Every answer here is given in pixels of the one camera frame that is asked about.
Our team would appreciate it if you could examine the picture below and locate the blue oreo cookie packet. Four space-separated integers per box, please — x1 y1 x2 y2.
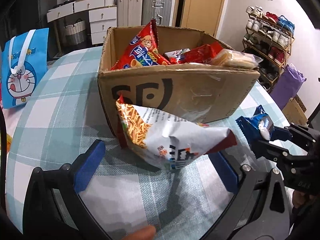
236 105 274 150

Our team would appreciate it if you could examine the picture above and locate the white orange noodle snack bag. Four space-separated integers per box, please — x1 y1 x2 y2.
116 98 237 171

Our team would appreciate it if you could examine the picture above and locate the white purple snack bag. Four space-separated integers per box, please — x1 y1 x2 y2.
164 48 190 62

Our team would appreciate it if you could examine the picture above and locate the red biscuit snack bag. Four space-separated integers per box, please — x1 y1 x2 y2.
111 20 171 70

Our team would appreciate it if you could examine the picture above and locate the right hand on gripper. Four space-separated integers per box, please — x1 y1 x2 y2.
292 190 316 209

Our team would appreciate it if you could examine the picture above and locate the left hand thumb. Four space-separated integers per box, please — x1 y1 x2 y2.
122 225 156 240

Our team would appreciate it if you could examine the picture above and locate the small cardboard box on floor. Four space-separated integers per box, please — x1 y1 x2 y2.
282 95 308 126

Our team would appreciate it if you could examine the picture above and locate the purple gift bag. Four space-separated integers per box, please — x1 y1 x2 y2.
270 63 306 110

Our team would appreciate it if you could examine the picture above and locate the brown cardboard box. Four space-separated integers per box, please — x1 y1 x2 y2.
98 26 260 135

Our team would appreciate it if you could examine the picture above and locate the teal plaid tablecloth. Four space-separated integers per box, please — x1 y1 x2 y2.
4 45 307 238

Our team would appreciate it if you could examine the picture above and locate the yellow drink carton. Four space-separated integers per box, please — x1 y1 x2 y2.
7 134 12 153

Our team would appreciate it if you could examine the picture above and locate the clear wrapped cracker pack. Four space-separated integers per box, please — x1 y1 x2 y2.
209 49 263 69

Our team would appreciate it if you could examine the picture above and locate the wooden shoe rack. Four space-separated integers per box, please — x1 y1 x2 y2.
242 6 295 93

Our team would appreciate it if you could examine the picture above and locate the red chili snack packet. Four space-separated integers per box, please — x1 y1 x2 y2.
170 42 223 64

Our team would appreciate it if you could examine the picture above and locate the blue doraemon tote bag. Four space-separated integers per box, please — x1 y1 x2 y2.
1 28 49 109

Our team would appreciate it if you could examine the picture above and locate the wooden door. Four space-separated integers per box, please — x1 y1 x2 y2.
174 0 225 36

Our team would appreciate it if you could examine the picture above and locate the silver suitcase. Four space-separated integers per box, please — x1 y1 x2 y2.
142 0 172 26

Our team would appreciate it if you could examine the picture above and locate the woven laundry basket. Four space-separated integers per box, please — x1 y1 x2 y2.
65 18 86 46

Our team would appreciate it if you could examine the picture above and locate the beige suitcase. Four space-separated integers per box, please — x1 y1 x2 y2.
117 0 143 27

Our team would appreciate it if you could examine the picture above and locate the white drawer desk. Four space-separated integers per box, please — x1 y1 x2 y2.
47 0 117 45

